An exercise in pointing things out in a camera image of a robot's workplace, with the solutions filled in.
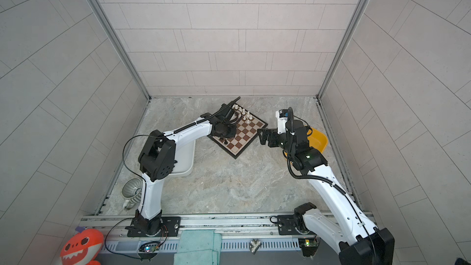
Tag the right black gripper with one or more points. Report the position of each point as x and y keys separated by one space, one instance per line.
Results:
x=267 y=132

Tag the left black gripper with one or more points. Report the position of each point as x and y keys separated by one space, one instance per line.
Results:
x=233 y=132

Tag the white plastic tray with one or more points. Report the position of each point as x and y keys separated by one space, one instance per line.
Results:
x=184 y=158

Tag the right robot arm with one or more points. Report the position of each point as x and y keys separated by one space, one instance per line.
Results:
x=356 y=239

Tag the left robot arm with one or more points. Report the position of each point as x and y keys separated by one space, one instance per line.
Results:
x=161 y=153

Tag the folding chess board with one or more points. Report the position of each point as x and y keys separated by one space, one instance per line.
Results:
x=247 y=126

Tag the yellow plastic bowl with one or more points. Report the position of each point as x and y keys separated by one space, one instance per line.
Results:
x=312 y=138

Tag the striped grey cup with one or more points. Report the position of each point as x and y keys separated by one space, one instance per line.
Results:
x=132 y=192

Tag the green cloth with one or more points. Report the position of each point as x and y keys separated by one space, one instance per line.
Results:
x=199 y=247

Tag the red shark plush toy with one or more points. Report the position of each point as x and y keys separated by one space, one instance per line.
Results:
x=83 y=248

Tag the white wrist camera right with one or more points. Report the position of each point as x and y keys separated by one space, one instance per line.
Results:
x=282 y=118

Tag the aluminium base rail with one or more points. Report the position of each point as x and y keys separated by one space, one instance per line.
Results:
x=229 y=225

